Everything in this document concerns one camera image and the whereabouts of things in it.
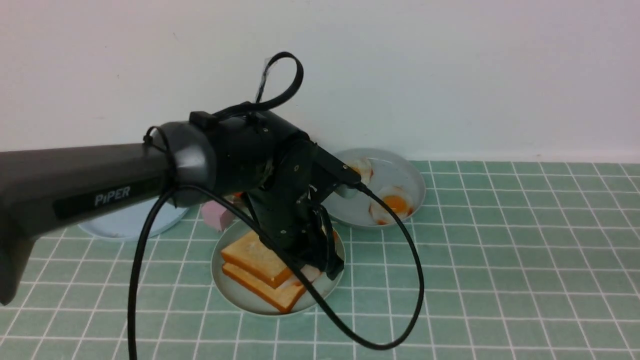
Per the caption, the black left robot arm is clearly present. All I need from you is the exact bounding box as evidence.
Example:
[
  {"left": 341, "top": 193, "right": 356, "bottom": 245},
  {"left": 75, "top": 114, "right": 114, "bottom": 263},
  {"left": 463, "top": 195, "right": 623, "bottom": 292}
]
[{"left": 0, "top": 111, "right": 345, "bottom": 305}]

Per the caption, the toast slice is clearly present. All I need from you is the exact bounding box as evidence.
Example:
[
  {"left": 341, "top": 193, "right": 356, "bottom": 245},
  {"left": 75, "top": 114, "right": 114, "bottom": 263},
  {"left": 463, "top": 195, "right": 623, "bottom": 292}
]
[
  {"left": 221, "top": 230, "right": 293, "bottom": 289},
  {"left": 221, "top": 262, "right": 307, "bottom": 314}
]

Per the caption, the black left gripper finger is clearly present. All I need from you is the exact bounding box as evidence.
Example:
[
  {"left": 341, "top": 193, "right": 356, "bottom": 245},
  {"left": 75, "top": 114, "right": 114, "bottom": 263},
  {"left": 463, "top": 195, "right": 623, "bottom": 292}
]
[
  {"left": 315, "top": 203, "right": 345, "bottom": 281},
  {"left": 288, "top": 226, "right": 329, "bottom": 271}
]

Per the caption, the green checked tablecloth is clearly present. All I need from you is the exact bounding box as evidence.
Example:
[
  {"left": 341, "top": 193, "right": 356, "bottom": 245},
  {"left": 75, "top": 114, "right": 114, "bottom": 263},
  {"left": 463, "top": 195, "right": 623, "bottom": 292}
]
[{"left": 0, "top": 161, "right": 640, "bottom": 360}]

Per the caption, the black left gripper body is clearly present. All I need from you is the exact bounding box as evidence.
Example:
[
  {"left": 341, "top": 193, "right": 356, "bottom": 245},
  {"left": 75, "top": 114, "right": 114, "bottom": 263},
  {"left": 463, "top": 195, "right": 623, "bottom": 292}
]
[{"left": 247, "top": 139, "right": 322, "bottom": 261}]

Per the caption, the light blue plate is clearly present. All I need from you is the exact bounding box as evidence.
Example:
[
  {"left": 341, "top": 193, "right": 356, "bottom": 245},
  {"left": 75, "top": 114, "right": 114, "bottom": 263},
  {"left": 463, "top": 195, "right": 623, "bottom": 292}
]
[{"left": 78, "top": 197, "right": 188, "bottom": 242}]

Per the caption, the fried egg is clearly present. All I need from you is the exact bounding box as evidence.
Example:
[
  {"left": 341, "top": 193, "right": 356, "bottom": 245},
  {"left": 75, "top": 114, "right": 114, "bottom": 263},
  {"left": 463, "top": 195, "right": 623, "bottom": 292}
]
[
  {"left": 346, "top": 157, "right": 374, "bottom": 186},
  {"left": 368, "top": 186, "right": 415, "bottom": 226},
  {"left": 291, "top": 265, "right": 323, "bottom": 287}
]

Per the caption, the grey egg plate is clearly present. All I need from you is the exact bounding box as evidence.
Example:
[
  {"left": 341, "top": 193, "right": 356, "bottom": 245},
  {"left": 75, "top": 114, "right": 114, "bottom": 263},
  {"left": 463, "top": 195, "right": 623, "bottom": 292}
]
[{"left": 322, "top": 148, "right": 426, "bottom": 229}]

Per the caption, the pink cube block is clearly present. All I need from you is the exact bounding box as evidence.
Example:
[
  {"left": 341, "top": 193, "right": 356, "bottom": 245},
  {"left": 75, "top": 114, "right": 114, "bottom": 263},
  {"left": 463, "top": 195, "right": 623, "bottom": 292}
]
[{"left": 200, "top": 201, "right": 236, "bottom": 232}]

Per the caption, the green centre plate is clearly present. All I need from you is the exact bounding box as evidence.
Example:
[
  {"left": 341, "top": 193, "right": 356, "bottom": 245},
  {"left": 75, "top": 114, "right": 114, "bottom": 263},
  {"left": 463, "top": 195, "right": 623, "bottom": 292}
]
[{"left": 211, "top": 221, "right": 317, "bottom": 317}]

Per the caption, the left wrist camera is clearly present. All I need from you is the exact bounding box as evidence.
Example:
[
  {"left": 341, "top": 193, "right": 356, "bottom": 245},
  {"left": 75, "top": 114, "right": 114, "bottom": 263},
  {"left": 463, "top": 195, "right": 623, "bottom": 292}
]
[{"left": 310, "top": 145, "right": 361, "bottom": 203}]

